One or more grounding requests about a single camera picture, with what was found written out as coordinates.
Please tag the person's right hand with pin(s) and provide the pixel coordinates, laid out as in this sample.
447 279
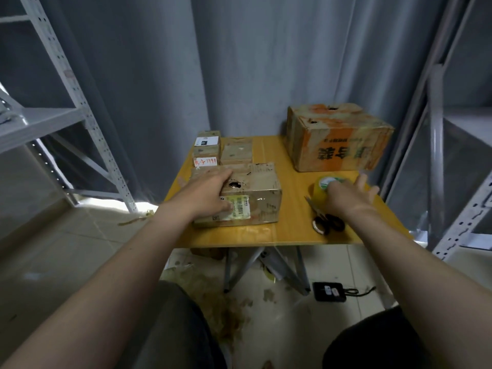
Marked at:
350 200

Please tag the person's right leg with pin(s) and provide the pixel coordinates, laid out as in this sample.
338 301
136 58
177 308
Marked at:
369 342

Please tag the medium brown cardboard box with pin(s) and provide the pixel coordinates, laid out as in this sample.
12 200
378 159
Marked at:
257 200

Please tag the long white-labelled cardboard box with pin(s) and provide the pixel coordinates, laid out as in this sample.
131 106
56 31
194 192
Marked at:
206 150

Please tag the yellow tape roll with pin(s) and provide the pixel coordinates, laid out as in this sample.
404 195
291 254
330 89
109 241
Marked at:
324 184

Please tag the black power adapter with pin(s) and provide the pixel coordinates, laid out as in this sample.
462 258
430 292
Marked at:
329 291

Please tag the large orange print cardboard box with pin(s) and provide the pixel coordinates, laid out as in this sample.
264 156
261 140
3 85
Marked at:
338 138

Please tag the person's right forearm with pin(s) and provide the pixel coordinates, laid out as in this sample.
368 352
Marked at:
430 288

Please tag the grey metal shelf unit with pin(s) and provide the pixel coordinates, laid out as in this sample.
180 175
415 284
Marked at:
46 119
453 150

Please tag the yellow wooden table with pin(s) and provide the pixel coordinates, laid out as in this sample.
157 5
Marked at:
296 219

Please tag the person's left hand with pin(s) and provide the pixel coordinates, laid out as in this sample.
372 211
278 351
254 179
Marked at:
204 194

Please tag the tape scraps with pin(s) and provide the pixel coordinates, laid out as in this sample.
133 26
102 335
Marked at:
211 299

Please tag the grey curtain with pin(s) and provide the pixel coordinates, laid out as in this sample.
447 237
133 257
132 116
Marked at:
230 57

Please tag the small cardboard box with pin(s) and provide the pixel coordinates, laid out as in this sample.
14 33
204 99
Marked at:
237 151

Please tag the person's left forearm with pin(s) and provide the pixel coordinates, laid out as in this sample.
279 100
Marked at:
92 296

